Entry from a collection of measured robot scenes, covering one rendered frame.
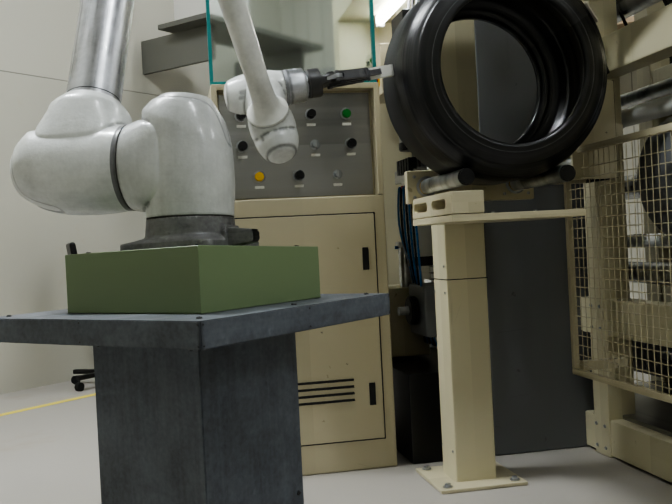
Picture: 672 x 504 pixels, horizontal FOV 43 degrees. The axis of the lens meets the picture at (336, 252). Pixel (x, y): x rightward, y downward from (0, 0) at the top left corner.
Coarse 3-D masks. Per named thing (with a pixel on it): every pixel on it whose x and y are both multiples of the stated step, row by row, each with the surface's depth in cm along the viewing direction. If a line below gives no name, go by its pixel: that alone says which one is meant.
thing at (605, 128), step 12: (612, 84) 258; (612, 96) 258; (612, 108) 258; (600, 120) 257; (612, 120) 258; (600, 132) 257; (612, 132) 258; (576, 156) 255; (600, 156) 257; (612, 156) 258; (576, 168) 255; (600, 168) 257; (612, 168) 258; (576, 180) 276; (588, 180) 275; (600, 180) 267
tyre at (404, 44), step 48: (432, 0) 217; (480, 0) 245; (528, 0) 242; (576, 0) 223; (432, 48) 214; (528, 48) 249; (576, 48) 239; (384, 96) 236; (432, 96) 215; (576, 96) 242; (432, 144) 220; (480, 144) 217; (528, 144) 219; (576, 144) 225
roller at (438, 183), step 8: (464, 168) 217; (440, 176) 233; (448, 176) 225; (456, 176) 218; (464, 176) 217; (472, 176) 217; (424, 184) 246; (432, 184) 238; (440, 184) 232; (448, 184) 226; (456, 184) 221; (464, 184) 217; (424, 192) 249; (432, 192) 244
